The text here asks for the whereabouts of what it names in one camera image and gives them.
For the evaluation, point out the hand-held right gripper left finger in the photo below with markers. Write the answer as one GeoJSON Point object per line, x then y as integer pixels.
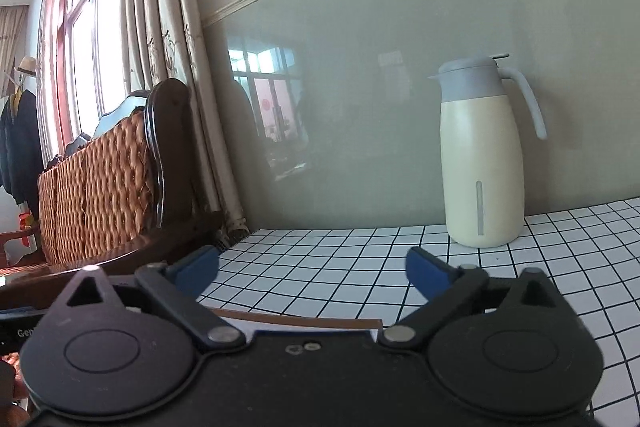
{"type": "Point", "coordinates": [192, 269]}

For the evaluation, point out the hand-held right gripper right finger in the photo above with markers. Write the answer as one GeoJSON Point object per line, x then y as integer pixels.
{"type": "Point", "coordinates": [430, 272]}

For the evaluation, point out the brown cardboard box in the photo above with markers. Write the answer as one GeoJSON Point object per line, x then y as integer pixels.
{"type": "Point", "coordinates": [300, 322]}

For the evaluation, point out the person's left hand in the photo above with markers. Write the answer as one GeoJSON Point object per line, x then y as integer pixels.
{"type": "Point", "coordinates": [12, 412]}

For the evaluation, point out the white black checked tablecloth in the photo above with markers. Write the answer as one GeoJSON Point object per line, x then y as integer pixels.
{"type": "Point", "coordinates": [350, 267]}

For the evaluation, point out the cream thermos jug grey lid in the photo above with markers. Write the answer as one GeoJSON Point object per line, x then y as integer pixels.
{"type": "Point", "coordinates": [480, 167]}

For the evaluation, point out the wicker wooden chair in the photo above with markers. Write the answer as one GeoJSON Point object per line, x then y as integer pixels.
{"type": "Point", "coordinates": [100, 197]}

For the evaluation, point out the dark hanging coat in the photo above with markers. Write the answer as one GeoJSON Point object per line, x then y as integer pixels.
{"type": "Point", "coordinates": [20, 147]}

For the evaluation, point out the beige patterned curtain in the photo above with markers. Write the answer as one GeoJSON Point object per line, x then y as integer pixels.
{"type": "Point", "coordinates": [170, 57]}

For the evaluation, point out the red framed window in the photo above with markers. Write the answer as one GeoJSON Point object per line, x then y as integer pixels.
{"type": "Point", "coordinates": [85, 47]}

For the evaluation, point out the straw hat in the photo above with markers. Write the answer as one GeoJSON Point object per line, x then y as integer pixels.
{"type": "Point", "coordinates": [26, 66]}

